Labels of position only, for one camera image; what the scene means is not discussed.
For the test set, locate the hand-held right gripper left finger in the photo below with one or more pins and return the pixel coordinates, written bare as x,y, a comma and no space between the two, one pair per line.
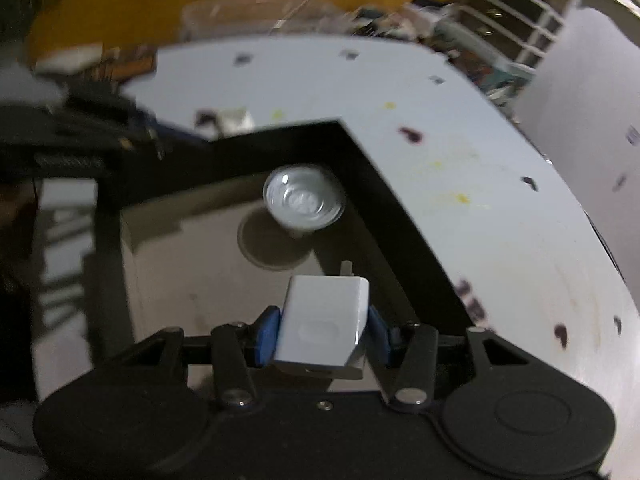
265,336

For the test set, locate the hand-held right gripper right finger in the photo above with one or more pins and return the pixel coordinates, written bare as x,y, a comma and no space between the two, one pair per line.
381,336

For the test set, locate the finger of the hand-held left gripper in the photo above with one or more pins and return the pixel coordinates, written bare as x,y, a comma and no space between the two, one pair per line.
167,132

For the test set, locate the white power adapter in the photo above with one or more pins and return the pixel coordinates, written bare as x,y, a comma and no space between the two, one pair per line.
320,320

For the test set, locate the black box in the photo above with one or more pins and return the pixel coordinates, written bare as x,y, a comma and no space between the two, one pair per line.
372,190

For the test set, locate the clear plastic cup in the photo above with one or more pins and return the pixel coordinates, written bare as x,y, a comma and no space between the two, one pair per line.
304,200

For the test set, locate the clear plastic storage bin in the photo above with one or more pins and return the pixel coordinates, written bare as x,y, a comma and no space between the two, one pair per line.
250,17

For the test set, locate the white drawer unit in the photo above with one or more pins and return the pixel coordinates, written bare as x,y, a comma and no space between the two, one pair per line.
515,15

